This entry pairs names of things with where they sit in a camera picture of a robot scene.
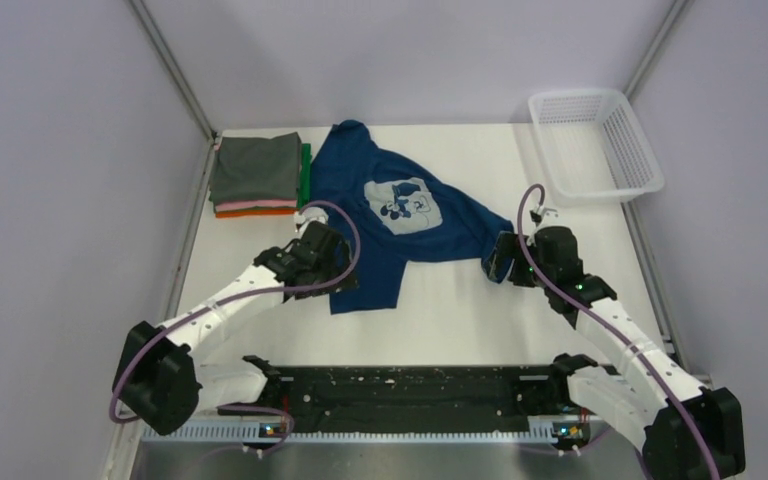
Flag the blue t shirt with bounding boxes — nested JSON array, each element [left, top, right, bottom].
[[310, 120, 513, 315]]

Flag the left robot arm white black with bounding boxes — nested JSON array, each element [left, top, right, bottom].
[[112, 220, 357, 436]]

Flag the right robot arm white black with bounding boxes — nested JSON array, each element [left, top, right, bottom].
[[483, 226, 746, 479]]

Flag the pink folded t shirt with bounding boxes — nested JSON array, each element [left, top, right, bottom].
[[214, 199, 298, 212]]

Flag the green folded t shirt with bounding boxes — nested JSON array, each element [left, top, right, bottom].
[[297, 143, 313, 209]]

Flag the orange folded t shirt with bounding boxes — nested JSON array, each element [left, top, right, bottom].
[[215, 208, 297, 218]]

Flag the white plastic basket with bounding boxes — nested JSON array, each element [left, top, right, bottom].
[[528, 88, 665, 206]]

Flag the grey folded t shirt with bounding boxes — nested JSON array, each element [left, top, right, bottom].
[[210, 133, 302, 205]]

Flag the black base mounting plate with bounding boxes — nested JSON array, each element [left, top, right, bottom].
[[255, 365, 601, 441]]

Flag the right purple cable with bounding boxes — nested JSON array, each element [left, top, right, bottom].
[[516, 184, 723, 480]]

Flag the purple cable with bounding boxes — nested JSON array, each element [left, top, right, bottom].
[[108, 199, 363, 425], [516, 184, 723, 480]]

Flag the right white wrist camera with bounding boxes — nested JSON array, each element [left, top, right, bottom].
[[529, 206, 559, 226]]

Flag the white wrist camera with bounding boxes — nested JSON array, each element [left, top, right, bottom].
[[293, 206, 329, 232], [529, 206, 559, 226]]

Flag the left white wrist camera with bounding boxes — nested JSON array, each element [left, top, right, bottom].
[[293, 206, 329, 232]]

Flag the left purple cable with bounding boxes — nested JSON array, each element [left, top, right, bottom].
[[108, 199, 363, 425]]

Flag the right aluminium frame rail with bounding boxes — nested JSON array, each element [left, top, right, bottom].
[[622, 0, 694, 367]]

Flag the aluminium frame rail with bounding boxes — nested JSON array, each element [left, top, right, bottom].
[[100, 0, 216, 479], [622, 0, 694, 367]]

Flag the grey slotted cable duct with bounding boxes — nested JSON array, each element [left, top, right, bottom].
[[141, 421, 558, 444]]

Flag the left aluminium frame rail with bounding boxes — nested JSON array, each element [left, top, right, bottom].
[[100, 0, 216, 479]]

